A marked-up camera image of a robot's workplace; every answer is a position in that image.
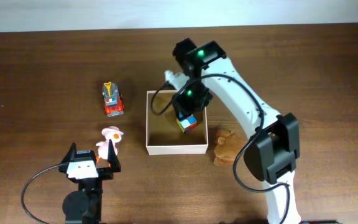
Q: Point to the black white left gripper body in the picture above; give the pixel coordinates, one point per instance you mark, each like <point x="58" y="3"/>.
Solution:
<point x="104" y="174"/>

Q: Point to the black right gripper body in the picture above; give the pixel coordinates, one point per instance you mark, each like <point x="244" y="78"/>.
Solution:
<point x="193" y="95"/>

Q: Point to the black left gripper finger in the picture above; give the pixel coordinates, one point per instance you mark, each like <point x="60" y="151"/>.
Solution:
<point x="112" y="159"/>
<point x="70" y="155"/>

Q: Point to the multicolour puzzle cube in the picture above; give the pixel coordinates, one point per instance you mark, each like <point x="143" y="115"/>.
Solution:
<point x="187" y="124"/>

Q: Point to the pink cardboard box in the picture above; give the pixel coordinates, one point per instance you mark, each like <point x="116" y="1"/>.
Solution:
<point x="163" y="134"/>

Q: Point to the brown plush capybara toy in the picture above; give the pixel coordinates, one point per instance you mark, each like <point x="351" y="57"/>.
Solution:
<point x="228" y="145"/>

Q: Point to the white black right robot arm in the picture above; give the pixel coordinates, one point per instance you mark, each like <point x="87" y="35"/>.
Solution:
<point x="274" y="140"/>

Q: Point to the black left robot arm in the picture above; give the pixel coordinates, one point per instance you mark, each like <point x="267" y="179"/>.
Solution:
<point x="84" y="205"/>

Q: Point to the pink duck toy with hat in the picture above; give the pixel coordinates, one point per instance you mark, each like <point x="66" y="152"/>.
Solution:
<point x="111" y="134"/>

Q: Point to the red grey toy truck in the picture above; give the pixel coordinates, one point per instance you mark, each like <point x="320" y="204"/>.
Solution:
<point x="113" y="104"/>

